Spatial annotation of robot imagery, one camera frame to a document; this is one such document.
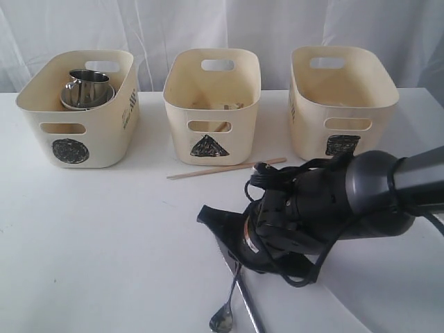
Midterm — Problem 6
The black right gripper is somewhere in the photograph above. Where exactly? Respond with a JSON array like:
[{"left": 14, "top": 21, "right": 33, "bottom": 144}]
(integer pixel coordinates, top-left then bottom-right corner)
[{"left": 197, "top": 197, "right": 333, "bottom": 274}]

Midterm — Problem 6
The stainless steel knife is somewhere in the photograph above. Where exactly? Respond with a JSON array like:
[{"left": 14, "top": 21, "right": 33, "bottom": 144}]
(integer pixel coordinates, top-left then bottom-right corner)
[{"left": 221, "top": 250, "right": 266, "bottom": 333}]

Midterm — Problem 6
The long stainless steel spoon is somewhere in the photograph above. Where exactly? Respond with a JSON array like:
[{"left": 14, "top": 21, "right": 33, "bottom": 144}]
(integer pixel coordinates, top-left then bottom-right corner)
[{"left": 209, "top": 264, "right": 242, "bottom": 333}]

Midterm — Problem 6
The stainless steel fork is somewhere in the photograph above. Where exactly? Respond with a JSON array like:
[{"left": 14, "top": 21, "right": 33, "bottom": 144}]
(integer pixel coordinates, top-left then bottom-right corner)
[{"left": 211, "top": 103, "right": 244, "bottom": 110}]

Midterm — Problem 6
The white ceramic bowl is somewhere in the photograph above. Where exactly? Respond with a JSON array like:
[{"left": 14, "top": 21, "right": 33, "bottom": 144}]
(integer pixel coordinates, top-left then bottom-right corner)
[{"left": 60, "top": 85, "right": 115, "bottom": 111}]

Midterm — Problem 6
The stainless steel mug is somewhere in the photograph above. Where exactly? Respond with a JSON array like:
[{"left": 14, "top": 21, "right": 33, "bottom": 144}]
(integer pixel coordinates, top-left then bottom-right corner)
[
  {"left": 63, "top": 82, "right": 110, "bottom": 106},
  {"left": 69, "top": 69, "right": 110, "bottom": 87}
]

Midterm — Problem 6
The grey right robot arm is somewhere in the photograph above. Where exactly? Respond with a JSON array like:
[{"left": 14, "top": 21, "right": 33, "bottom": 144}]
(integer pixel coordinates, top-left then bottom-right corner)
[{"left": 197, "top": 147, "right": 443, "bottom": 287}]

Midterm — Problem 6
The cream bin with triangle mark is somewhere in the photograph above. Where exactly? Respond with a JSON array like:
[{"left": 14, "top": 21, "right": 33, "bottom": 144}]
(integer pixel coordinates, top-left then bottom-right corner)
[{"left": 163, "top": 49, "right": 261, "bottom": 166}]

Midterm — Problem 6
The white rectangular plate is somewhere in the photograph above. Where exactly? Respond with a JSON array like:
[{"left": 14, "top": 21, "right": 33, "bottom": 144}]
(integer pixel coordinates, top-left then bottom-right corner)
[{"left": 321, "top": 218, "right": 443, "bottom": 332}]

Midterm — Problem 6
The cream bin with square mark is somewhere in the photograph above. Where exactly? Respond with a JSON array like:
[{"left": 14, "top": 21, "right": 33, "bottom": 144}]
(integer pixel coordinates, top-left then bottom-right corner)
[{"left": 289, "top": 46, "right": 400, "bottom": 160}]

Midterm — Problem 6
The cream bin with circle mark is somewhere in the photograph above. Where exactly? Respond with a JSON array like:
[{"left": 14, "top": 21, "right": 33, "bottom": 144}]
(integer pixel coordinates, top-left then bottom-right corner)
[{"left": 16, "top": 50, "right": 139, "bottom": 169}]

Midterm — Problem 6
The white curtain backdrop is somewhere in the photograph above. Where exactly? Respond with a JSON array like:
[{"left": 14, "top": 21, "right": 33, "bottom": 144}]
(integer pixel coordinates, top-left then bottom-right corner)
[{"left": 1, "top": 1, "right": 443, "bottom": 99}]

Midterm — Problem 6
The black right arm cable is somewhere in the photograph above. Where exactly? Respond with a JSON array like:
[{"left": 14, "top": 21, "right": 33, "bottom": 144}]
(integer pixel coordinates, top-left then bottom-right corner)
[{"left": 244, "top": 154, "right": 444, "bottom": 289}]

